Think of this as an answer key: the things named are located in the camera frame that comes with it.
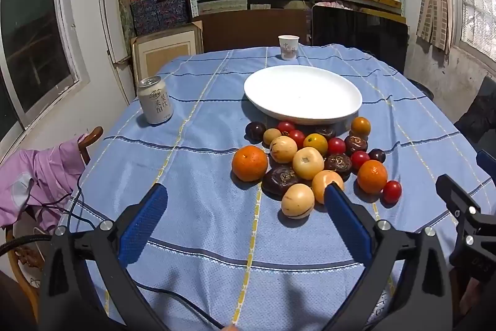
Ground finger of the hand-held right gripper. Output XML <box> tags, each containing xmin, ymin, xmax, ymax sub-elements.
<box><xmin>435</xmin><ymin>173</ymin><xmax>496</xmax><ymax>235</ymax></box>
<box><xmin>476</xmin><ymin>150</ymin><xmax>496</xmax><ymax>180</ymax></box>

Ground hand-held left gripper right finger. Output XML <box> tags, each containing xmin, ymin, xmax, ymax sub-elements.
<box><xmin>323</xmin><ymin>181</ymin><xmax>454</xmax><ymax>331</ymax></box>

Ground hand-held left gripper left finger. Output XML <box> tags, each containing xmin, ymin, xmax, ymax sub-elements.
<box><xmin>39</xmin><ymin>184</ymin><xmax>171</xmax><ymax>331</ymax></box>

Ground peach-coloured round fruit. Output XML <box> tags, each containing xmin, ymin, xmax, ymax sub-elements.
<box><xmin>312</xmin><ymin>170</ymin><xmax>345</xmax><ymax>204</ymax></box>

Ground orange tangerine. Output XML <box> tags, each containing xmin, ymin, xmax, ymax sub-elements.
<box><xmin>232</xmin><ymin>145</ymin><xmax>269</xmax><ymax>183</ymax></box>
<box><xmin>357</xmin><ymin>159</ymin><xmax>388</xmax><ymax>194</ymax></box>

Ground pale yellow round fruit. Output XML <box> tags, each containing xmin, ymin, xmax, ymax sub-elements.
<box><xmin>292</xmin><ymin>147</ymin><xmax>325</xmax><ymax>180</ymax></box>
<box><xmin>281</xmin><ymin>184</ymin><xmax>315</xmax><ymax>219</ymax></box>
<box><xmin>270</xmin><ymin>136</ymin><xmax>299</xmax><ymax>164</ymax></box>

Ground carved brown fruit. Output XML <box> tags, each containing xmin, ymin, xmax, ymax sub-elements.
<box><xmin>344</xmin><ymin>135</ymin><xmax>368</xmax><ymax>156</ymax></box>
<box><xmin>323</xmin><ymin>154</ymin><xmax>353</xmax><ymax>182</ymax></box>

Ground large dark brown fruit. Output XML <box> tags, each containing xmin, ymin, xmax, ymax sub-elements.
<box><xmin>261</xmin><ymin>165</ymin><xmax>305</xmax><ymax>200</ymax></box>

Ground yellow tomato with green stem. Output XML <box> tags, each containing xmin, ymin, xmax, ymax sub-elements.
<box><xmin>303</xmin><ymin>133</ymin><xmax>329</xmax><ymax>157</ymax></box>

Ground small dark brown fruit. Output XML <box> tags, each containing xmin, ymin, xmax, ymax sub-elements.
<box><xmin>314</xmin><ymin>124</ymin><xmax>336</xmax><ymax>140</ymax></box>

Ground orange-yellow tomato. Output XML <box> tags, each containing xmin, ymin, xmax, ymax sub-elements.
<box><xmin>350</xmin><ymin>116</ymin><xmax>372</xmax><ymax>138</ymax></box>

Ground small tan round fruit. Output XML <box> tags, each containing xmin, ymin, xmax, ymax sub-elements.
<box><xmin>263</xmin><ymin>128</ymin><xmax>282</xmax><ymax>146</ymax></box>

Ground white oval plate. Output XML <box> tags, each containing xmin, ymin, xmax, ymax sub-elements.
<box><xmin>243</xmin><ymin>65</ymin><xmax>364</xmax><ymax>125</ymax></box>

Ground dark cloth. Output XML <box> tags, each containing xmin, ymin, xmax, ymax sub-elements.
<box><xmin>453</xmin><ymin>75</ymin><xmax>496</xmax><ymax>145</ymax></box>

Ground blue checked tablecloth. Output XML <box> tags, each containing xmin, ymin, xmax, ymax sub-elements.
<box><xmin>58</xmin><ymin>44</ymin><xmax>493</xmax><ymax>331</ymax></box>

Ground wooden chair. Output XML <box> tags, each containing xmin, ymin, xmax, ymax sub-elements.
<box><xmin>6</xmin><ymin>126</ymin><xmax>104</xmax><ymax>320</ymax></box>

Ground pink cloth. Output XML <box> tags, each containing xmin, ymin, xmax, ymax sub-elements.
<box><xmin>0</xmin><ymin>135</ymin><xmax>90</xmax><ymax>231</ymax></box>

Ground white beverage can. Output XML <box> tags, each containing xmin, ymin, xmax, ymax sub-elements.
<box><xmin>136</xmin><ymin>76</ymin><xmax>174</xmax><ymax>125</ymax></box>

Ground beige framed picture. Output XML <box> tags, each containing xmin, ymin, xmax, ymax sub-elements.
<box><xmin>131</xmin><ymin>22</ymin><xmax>204</xmax><ymax>83</ymax></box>

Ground black glossy panel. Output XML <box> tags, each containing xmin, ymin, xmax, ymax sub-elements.
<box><xmin>311</xmin><ymin>3</ymin><xmax>410</xmax><ymax>75</ymax></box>

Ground white paper cup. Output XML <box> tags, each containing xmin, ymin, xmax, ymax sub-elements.
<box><xmin>278</xmin><ymin>35</ymin><xmax>300</xmax><ymax>61</ymax></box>

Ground stack of blue patterned boxes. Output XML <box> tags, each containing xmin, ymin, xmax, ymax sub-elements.
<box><xmin>130</xmin><ymin>0</ymin><xmax>190</xmax><ymax>37</ymax></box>

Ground white leaning board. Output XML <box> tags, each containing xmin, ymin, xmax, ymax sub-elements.
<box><xmin>98</xmin><ymin>0</ymin><xmax>134</xmax><ymax>64</ymax></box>

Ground green patterned panel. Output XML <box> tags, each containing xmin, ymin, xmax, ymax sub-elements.
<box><xmin>115</xmin><ymin>0</ymin><xmax>137</xmax><ymax>58</ymax></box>

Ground brown cardboard board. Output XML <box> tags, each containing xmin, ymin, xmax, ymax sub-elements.
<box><xmin>192</xmin><ymin>9</ymin><xmax>312</xmax><ymax>53</ymax></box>

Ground aluminium sliding window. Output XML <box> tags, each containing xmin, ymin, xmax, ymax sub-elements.
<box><xmin>0</xmin><ymin>0</ymin><xmax>91</xmax><ymax>161</ymax></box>

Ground pale flat box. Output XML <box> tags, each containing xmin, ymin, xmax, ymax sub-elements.
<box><xmin>197</xmin><ymin>0</ymin><xmax>249</xmax><ymax>16</ymax></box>

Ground black cable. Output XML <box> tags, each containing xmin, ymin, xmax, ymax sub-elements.
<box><xmin>58</xmin><ymin>176</ymin><xmax>227</xmax><ymax>329</ymax></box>

